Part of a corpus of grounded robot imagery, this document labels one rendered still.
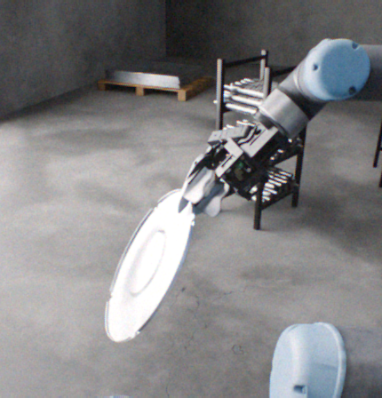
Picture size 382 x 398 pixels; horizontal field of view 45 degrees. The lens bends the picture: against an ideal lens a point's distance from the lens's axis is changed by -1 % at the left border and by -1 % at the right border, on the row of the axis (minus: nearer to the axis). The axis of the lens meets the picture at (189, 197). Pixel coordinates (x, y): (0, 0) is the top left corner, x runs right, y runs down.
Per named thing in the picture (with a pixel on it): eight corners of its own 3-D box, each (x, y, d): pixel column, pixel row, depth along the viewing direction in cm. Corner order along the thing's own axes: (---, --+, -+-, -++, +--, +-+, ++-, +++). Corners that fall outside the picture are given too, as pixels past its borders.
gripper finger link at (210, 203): (189, 229, 75) (227, 187, 73) (180, 212, 80) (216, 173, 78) (202, 239, 76) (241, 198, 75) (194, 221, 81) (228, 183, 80)
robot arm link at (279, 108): (268, 83, 75) (297, 115, 78) (249, 105, 75) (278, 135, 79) (289, 95, 68) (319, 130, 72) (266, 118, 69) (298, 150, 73)
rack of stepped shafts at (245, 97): (263, 233, 271) (276, 69, 227) (206, 207, 299) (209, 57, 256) (303, 208, 298) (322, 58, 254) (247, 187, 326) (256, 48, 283)
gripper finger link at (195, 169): (181, 179, 75) (220, 140, 74) (179, 174, 76) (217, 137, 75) (200, 195, 77) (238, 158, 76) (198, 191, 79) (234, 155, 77)
